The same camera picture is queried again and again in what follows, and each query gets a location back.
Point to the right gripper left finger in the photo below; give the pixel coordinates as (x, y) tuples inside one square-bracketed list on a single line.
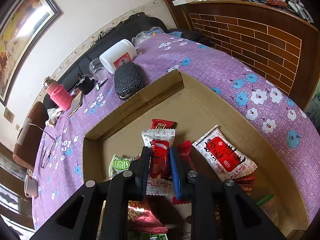
[(99, 210)]

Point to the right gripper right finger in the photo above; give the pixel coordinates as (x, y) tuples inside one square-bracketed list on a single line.
[(219, 209)]

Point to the red white snack packet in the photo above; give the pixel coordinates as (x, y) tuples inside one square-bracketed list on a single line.
[(225, 159)]

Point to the pale green white packet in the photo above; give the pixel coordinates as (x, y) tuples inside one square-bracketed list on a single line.
[(120, 164)]

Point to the small white red packet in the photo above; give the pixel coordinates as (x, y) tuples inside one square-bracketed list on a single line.
[(159, 141)]

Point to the small red candy packet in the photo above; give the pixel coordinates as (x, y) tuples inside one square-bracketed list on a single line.
[(162, 124)]

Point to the dark red foil snack bag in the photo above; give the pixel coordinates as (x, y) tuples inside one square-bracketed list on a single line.
[(246, 183)]

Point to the clear green-edged cookie packet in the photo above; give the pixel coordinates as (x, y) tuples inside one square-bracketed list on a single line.
[(268, 205)]

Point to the green foil snack bag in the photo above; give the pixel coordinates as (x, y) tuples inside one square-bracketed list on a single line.
[(153, 236)]

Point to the white ceramic mug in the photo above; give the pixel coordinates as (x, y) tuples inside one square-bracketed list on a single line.
[(30, 187)]

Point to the brown chair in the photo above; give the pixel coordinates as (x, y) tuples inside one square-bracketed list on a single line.
[(28, 140)]

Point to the shallow cardboard box tray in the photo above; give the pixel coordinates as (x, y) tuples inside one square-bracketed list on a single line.
[(196, 109)]

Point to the purple floral tablecloth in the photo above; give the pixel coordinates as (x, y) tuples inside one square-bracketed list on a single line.
[(284, 125)]

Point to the white crumpled cloth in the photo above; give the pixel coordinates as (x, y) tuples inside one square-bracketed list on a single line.
[(53, 116)]

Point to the small notebook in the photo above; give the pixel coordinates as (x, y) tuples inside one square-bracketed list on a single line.
[(76, 103)]

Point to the pink knit-sleeved thermos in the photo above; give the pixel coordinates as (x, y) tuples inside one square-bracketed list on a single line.
[(58, 94)]

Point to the small black lighter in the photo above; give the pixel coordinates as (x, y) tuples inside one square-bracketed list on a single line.
[(100, 83)]

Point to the black textured glasses case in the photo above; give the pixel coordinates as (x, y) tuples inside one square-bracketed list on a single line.
[(127, 81)]

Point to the clear glass cup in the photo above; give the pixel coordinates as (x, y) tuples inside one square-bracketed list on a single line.
[(98, 71)]

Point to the white plastic jar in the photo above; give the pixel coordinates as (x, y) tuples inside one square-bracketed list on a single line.
[(119, 54)]

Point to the wooden brick-pattern counter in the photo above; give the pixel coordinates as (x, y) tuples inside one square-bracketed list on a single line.
[(279, 46)]

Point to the black leather sofa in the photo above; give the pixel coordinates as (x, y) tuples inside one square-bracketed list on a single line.
[(124, 30)]

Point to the white flat box on counter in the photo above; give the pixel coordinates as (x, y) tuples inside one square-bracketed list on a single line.
[(181, 2)]

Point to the framed horse painting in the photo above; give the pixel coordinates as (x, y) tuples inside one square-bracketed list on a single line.
[(22, 25)]

